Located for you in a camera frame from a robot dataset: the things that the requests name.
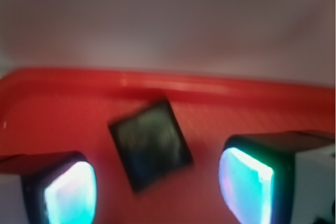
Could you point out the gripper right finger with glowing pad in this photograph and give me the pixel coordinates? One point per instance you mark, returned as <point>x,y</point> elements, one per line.
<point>283,177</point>

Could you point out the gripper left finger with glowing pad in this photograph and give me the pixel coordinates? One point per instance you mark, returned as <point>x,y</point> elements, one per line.
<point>48,188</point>

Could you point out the black box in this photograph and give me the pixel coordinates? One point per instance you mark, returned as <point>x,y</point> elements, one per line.
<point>150,144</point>

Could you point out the red plastic tray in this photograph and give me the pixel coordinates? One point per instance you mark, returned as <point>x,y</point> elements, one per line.
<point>58,110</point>

